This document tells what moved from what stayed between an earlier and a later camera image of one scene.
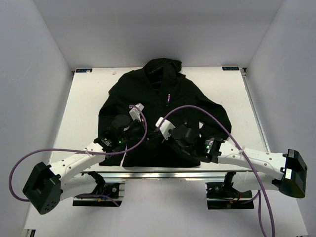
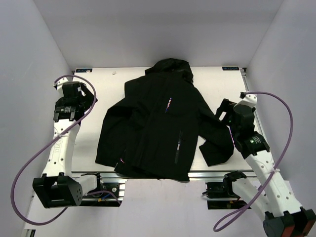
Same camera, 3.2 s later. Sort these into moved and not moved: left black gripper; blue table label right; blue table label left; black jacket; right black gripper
Moved: left black gripper; black jacket; right black gripper
Not moved: blue table label left; blue table label right
